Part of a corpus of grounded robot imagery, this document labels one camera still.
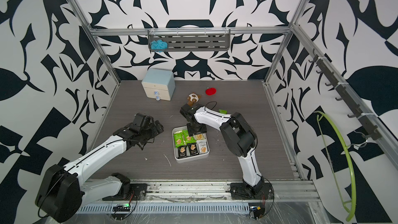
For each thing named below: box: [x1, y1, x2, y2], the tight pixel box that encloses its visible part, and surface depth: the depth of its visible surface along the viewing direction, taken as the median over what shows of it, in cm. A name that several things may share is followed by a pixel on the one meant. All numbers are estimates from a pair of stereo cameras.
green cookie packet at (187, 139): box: [182, 129, 197, 145], surface depth 91 cm
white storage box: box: [172, 125, 210, 164], surface depth 88 cm
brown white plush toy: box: [187, 92, 202, 107], surface depth 109 cm
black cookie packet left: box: [177, 145, 188, 159], surface depth 85 cm
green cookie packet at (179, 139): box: [174, 132, 185, 149], surface depth 90 cm
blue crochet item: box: [150, 39, 169, 53], surface depth 93 cm
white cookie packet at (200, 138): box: [194, 133, 207, 143], surface depth 91 cm
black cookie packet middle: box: [186, 142, 199, 157], surface depth 87 cm
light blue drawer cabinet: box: [140, 68, 176, 102], surface depth 104 cm
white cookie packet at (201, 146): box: [195, 140, 208, 154], surface depth 87 cm
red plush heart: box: [205, 87, 217, 96], surface depth 114 cm
